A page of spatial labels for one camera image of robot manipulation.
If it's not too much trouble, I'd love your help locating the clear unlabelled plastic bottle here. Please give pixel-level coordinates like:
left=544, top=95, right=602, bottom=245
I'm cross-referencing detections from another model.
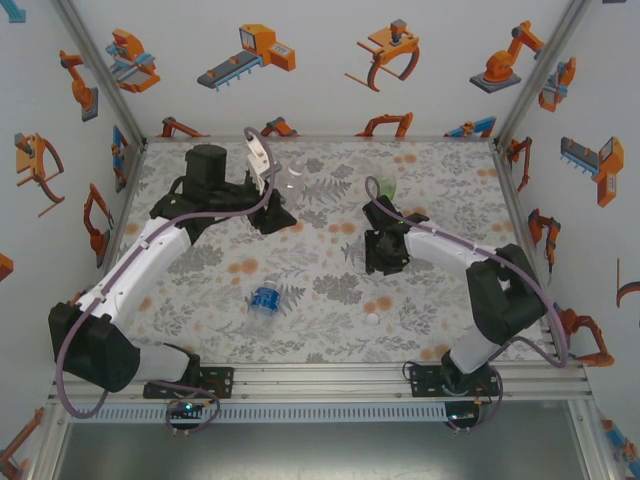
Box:
left=276, top=159, right=310, bottom=207

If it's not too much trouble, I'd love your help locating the green label plastic bottle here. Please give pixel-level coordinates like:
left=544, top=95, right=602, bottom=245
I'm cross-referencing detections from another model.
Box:
left=372, top=167, right=400, bottom=200

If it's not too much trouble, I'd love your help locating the blue label plastic bottle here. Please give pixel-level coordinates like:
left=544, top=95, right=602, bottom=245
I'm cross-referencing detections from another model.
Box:
left=245, top=279, right=282, bottom=335

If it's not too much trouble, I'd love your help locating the floral patterned table cover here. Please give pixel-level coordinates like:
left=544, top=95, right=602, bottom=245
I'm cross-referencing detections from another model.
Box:
left=82, top=138, right=559, bottom=366

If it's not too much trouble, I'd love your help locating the grey metal sheet panel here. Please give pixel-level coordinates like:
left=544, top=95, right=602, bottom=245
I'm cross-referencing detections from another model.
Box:
left=52, top=422, right=589, bottom=480

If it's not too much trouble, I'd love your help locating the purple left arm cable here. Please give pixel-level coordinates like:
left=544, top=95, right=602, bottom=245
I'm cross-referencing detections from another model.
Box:
left=54, top=127, right=277, bottom=439

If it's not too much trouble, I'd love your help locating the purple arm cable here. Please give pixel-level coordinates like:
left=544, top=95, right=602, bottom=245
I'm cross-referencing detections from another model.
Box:
left=363, top=174, right=571, bottom=435
left=54, top=127, right=277, bottom=439

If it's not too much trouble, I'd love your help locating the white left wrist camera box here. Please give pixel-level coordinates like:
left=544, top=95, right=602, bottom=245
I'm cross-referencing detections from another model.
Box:
left=243, top=141, right=275, bottom=197

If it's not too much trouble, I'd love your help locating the aluminium side frame rail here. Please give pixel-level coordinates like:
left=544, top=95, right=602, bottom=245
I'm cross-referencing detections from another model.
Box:
left=491, top=142, right=569, bottom=361
left=98, top=142, right=149, bottom=271

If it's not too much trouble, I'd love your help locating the aluminium back frame rail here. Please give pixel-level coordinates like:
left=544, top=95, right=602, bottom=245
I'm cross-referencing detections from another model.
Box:
left=142, top=134, right=501, bottom=144

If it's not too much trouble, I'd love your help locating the aluminium front frame rail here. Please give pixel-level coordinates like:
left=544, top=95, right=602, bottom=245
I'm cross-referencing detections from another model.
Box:
left=47, top=362, right=594, bottom=404

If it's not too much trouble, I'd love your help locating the slotted grey cable duct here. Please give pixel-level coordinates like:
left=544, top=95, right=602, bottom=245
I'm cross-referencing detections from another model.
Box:
left=67, top=403, right=448, bottom=423

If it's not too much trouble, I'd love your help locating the slanted aluminium corner post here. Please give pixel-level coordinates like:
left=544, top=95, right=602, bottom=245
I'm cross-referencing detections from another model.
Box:
left=49, top=0, right=149, bottom=146
left=492, top=0, right=596, bottom=149

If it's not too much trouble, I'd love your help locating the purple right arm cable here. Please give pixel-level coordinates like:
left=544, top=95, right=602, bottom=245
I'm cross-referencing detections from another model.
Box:
left=363, top=174, right=571, bottom=435

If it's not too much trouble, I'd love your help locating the aluminium lower frame leg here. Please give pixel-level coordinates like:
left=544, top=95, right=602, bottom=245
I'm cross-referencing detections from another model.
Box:
left=29, top=402, right=69, bottom=480
left=569, top=399, right=619, bottom=480

